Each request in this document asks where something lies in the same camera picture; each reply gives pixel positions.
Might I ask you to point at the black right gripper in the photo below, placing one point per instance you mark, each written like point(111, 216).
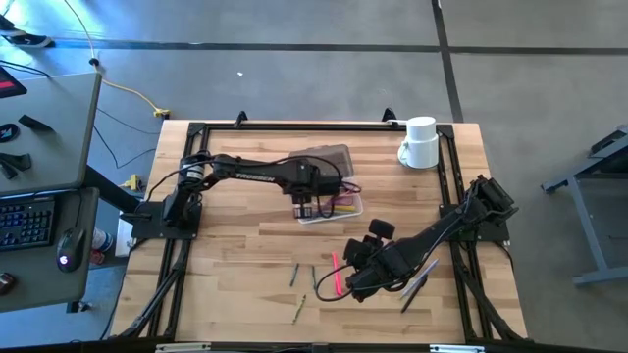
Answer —
point(387, 265)

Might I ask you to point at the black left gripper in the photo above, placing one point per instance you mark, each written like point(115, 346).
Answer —
point(303, 184)

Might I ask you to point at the grey lilac pen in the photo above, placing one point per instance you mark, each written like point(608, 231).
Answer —
point(428, 270)

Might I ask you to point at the black pen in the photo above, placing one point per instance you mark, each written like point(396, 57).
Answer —
point(409, 303)

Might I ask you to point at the clear plastic supply box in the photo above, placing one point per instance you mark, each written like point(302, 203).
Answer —
point(338, 157)

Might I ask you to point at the pink highlighter pen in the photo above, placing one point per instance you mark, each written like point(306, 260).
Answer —
point(335, 265)

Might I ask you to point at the olive green short pencil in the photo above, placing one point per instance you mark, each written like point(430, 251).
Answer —
point(294, 275)

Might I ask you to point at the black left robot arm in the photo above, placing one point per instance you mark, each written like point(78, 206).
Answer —
point(255, 175)

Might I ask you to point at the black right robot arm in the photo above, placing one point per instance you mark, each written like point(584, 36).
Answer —
point(441, 230)

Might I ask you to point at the black table clamp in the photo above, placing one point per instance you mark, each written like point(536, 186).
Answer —
point(241, 118)
point(389, 115)

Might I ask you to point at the white mug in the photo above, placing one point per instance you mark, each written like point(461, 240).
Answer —
point(422, 147)

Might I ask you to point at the white paper sheet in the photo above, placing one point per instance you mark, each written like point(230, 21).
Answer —
point(122, 245)

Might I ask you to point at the grey rolling cart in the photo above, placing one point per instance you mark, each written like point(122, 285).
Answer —
point(591, 230)

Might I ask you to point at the white bottle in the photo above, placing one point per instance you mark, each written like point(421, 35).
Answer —
point(102, 240)

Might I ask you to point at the black computer mouse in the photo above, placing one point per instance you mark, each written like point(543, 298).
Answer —
point(71, 247)

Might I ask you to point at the grey side desk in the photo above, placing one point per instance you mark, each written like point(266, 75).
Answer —
point(44, 132)

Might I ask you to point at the black keyboard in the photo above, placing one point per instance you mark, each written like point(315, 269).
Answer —
point(24, 223)

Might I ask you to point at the round black disc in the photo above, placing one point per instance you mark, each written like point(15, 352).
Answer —
point(9, 133)

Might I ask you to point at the person's shoe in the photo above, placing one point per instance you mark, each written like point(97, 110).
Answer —
point(29, 40)

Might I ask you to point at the black tablet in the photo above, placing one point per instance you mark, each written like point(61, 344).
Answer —
point(10, 84)

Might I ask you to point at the small dark mouse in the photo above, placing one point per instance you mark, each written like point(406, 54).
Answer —
point(6, 284)

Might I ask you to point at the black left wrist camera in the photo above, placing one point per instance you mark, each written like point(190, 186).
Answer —
point(328, 184)

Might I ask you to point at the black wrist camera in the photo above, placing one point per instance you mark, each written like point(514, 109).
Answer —
point(359, 252)
point(328, 184)

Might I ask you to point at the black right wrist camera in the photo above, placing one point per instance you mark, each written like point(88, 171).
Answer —
point(359, 252)

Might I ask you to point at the black metal table frame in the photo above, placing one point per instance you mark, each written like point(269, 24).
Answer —
point(275, 126)

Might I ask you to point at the white edge bracket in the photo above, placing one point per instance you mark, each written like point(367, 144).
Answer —
point(456, 349)
point(181, 348)

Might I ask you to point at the black bracket piece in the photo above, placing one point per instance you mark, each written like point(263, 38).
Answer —
point(17, 161)

